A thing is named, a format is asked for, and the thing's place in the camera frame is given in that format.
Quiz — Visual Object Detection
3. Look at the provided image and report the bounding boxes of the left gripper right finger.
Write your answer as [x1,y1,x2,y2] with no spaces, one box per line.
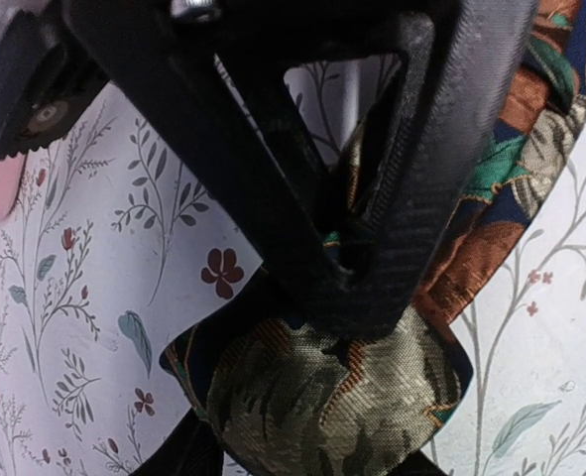
[396,451,446,476]

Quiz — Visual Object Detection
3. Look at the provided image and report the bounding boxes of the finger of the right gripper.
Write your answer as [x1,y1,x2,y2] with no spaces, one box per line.
[321,1,537,339]
[62,1,367,327]

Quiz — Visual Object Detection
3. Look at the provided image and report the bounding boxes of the brown green patterned tie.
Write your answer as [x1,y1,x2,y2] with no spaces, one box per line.
[141,1,586,475]

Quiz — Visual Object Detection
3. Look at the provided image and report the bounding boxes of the floral patterned table mat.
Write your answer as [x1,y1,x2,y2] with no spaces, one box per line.
[0,49,586,476]

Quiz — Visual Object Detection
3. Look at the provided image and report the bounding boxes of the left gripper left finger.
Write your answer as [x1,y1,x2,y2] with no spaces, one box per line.
[132,411,223,476]

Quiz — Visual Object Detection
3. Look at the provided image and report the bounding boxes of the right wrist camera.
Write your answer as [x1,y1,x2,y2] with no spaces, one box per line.
[0,1,108,161]

